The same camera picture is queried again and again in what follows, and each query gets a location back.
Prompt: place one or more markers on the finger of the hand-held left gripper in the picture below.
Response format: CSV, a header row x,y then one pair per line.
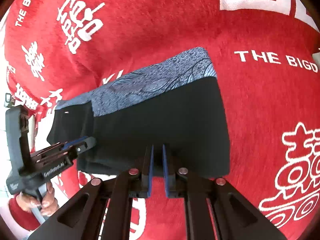
x,y
75,142
86,145

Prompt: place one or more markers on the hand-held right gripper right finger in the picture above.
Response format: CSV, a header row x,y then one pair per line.
x,y
165,172

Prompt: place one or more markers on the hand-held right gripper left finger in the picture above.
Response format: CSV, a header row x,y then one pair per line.
x,y
150,170

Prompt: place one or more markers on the black pants with blue trim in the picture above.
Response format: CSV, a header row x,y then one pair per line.
x,y
162,110

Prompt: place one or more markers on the person's left forearm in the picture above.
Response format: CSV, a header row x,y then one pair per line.
x,y
22,217

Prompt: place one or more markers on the person's left hand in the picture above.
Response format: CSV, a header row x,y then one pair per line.
x,y
48,200

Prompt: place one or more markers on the red printed blanket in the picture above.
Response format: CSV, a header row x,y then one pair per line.
x,y
162,17

